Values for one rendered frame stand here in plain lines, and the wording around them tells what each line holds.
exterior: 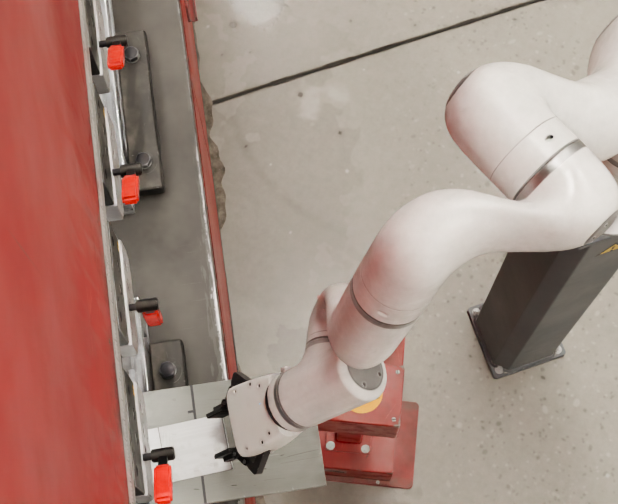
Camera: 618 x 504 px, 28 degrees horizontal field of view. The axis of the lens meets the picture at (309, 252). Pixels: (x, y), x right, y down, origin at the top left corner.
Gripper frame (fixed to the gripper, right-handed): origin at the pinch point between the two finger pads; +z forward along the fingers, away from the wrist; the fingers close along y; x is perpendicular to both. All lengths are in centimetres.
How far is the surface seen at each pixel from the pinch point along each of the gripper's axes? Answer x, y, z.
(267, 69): 87, -107, 67
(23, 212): -60, -7, -57
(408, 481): 94, 1, 59
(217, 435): 2.7, -0.9, 5.5
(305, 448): 12.5, 3.8, -2.4
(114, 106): 0, -59, 12
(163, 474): -20.7, 7.6, -13.0
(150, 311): -15.0, -15.7, -8.6
